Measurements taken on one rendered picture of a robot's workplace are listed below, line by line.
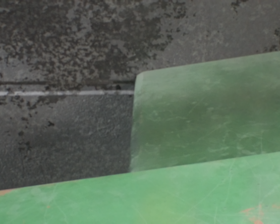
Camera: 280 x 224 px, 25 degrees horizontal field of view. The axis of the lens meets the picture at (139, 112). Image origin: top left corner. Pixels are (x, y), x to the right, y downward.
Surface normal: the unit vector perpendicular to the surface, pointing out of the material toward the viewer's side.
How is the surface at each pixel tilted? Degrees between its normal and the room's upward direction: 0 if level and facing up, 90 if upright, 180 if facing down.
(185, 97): 90
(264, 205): 90
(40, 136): 0
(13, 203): 90
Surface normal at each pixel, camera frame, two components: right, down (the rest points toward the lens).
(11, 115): -0.02, 0.37
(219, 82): -0.16, -0.92
